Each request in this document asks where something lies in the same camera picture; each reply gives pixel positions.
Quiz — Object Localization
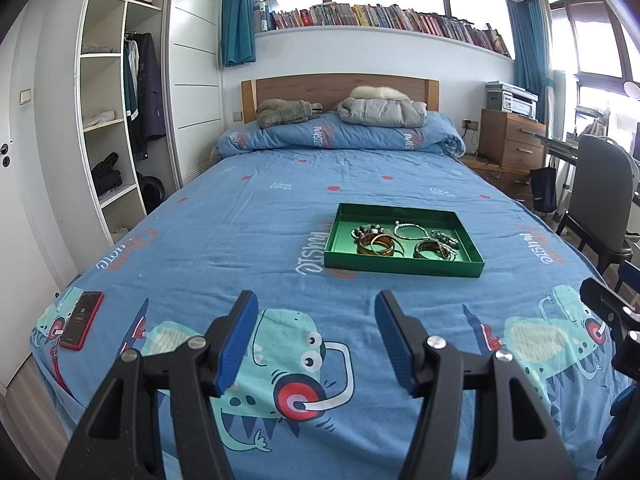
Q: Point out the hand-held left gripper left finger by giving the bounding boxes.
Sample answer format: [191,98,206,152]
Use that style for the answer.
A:
[55,290,259,480]

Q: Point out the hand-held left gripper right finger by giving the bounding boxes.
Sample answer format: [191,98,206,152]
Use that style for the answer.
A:
[375,290,576,480]

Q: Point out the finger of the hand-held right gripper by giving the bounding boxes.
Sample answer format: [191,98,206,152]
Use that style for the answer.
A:
[580,277,640,333]

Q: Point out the green tray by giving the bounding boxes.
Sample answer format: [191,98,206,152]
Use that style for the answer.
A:
[323,203,486,279]

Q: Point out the amber bangle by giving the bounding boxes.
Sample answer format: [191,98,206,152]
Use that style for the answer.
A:
[357,233,396,257]

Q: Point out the twisted silver bracelet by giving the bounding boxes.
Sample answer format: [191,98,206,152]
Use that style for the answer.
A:
[394,221,431,241]

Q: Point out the small silver chain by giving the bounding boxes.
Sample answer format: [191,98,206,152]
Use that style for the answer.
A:
[431,230,460,257]

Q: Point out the person's right forearm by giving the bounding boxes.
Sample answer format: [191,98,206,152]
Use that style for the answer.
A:
[597,385,640,461]

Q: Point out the bronze bangle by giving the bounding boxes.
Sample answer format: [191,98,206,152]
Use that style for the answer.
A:
[413,240,446,261]

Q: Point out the blue printed bed sheet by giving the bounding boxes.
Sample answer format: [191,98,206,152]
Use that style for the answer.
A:
[30,152,636,480]

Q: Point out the grey chair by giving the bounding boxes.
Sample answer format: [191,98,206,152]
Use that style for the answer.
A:
[556,135,640,276]

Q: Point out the black tote bag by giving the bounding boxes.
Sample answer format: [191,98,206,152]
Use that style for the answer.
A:
[530,166,557,213]

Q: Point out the red smartphone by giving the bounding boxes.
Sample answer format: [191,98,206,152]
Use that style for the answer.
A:
[59,291,105,351]

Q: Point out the glass desk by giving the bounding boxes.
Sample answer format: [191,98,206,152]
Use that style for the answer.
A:
[542,135,581,161]

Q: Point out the black backpack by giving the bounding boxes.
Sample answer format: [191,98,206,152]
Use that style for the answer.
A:
[136,171,166,216]

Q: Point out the wooden dresser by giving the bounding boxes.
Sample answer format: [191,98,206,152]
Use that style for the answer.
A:
[480,108,547,171]

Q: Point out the folded blue quilt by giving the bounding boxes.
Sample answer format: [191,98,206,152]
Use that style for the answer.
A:
[216,111,467,161]

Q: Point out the black folded clothes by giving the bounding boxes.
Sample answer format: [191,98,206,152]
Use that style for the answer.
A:
[91,152,123,197]

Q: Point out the white printer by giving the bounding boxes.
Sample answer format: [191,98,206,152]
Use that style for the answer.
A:
[486,81,539,120]

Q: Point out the grey down jacket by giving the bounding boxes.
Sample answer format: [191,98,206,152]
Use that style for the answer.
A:
[336,97,428,128]

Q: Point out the grey plush toy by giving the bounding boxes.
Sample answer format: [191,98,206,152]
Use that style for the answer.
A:
[256,99,324,128]

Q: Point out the white door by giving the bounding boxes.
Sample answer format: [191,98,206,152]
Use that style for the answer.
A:
[0,25,81,391]

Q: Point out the white fur pillow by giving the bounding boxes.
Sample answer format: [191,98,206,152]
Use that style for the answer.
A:
[350,86,408,101]

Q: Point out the long teal curtain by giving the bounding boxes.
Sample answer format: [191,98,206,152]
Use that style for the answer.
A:
[506,0,553,126]

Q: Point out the folded light clothes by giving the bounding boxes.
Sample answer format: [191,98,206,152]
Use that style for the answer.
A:
[84,110,123,128]

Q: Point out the white wardrobe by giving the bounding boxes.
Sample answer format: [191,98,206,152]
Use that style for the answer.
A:
[75,0,223,246]

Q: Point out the wooden headboard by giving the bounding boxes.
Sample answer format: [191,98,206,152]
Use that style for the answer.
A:
[241,75,441,123]

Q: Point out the hanging dark jacket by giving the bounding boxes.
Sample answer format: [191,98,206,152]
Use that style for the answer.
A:
[135,32,167,158]

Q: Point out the side window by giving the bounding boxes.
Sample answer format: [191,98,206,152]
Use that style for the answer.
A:
[550,0,640,141]

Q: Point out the hanging green white garment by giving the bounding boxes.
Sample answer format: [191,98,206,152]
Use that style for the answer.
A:
[124,37,143,161]

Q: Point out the short teal curtain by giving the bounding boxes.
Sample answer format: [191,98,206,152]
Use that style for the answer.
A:
[221,0,257,67]

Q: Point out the row of books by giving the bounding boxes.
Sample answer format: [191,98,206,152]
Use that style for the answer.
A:
[254,2,512,58]

